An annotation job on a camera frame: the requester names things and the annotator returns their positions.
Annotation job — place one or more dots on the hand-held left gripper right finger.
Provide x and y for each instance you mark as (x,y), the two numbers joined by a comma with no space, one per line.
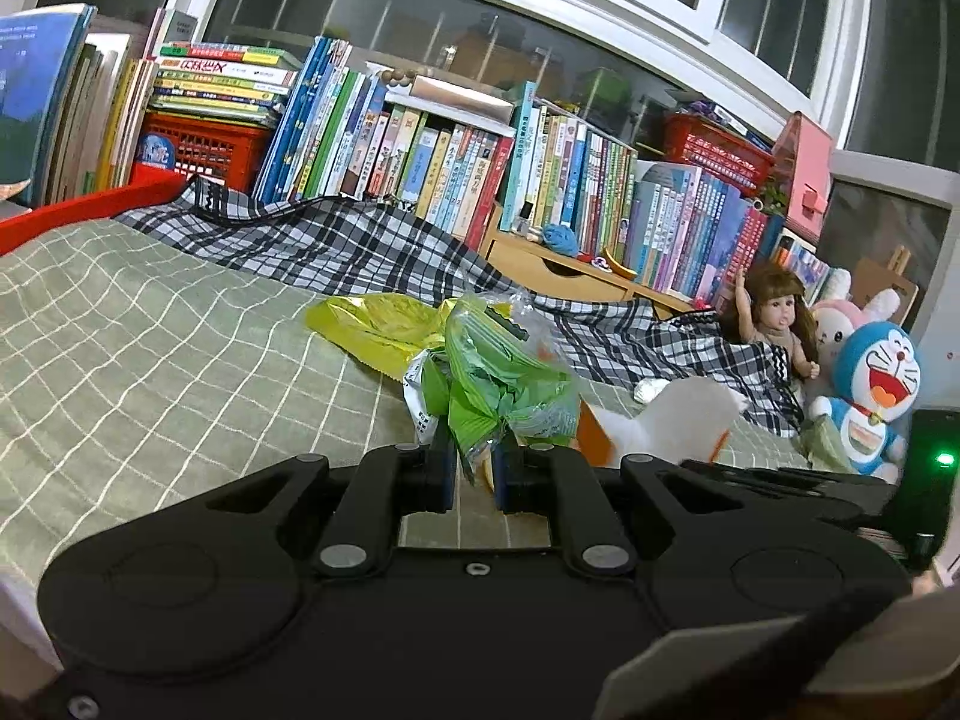
(506,476)

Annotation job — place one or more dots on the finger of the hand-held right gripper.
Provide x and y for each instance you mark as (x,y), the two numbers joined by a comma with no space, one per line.
(825,499)

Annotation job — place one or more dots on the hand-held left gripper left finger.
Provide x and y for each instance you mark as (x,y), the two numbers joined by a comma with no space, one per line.
(446,469)

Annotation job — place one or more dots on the white orange paper packaging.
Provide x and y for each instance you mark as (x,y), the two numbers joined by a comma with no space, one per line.
(675,420)

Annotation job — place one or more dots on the green folded cloth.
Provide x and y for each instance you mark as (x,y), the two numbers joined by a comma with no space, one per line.
(825,442)

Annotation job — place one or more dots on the white green snack packet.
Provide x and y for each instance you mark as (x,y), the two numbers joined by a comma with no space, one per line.
(418,397)

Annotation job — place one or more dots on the blue cat plush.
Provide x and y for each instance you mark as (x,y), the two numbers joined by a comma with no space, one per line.
(877,367)

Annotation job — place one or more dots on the yellow-green snack bag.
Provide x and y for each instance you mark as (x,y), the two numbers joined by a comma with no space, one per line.
(375,326)

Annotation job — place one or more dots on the white crumpled tissue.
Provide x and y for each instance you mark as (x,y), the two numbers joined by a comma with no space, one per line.
(649,390)

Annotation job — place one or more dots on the pink rabbit plush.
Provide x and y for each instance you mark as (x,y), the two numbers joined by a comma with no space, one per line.
(829,330)

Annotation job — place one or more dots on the brown-haired doll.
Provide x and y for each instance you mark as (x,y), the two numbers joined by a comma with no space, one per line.
(776,311)

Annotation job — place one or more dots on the wooden desk organizer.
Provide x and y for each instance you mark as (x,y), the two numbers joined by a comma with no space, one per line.
(570,270)

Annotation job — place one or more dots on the small wooden easel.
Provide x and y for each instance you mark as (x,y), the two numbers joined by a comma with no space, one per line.
(877,277)

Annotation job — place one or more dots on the plaid blanket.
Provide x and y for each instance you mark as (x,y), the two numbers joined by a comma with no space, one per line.
(360,247)

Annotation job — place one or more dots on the blue yarn ball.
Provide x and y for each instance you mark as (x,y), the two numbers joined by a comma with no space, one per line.
(561,238)

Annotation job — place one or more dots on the row of upright books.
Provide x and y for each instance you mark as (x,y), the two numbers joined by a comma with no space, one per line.
(450,165)

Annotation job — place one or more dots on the green checkered bed sheet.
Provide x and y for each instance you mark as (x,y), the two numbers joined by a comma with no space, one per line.
(150,360)

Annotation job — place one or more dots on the pink box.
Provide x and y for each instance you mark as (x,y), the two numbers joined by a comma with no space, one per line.
(810,165)

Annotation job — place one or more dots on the red mesh basket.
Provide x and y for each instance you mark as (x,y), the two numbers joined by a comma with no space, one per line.
(712,150)

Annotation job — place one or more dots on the flat grey book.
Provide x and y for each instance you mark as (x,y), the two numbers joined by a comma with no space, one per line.
(450,101)

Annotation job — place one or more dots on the red plastic crate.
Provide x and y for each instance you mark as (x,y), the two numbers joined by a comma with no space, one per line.
(217,146)

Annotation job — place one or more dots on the stack of flat books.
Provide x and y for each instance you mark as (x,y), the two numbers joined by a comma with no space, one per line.
(217,82)

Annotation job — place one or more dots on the leaning thin books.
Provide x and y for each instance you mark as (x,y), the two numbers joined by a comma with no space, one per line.
(112,120)

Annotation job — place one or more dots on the large blue book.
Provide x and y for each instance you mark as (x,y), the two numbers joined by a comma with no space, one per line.
(37,90)

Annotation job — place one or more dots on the red bed rail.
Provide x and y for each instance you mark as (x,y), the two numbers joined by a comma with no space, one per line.
(75,214)

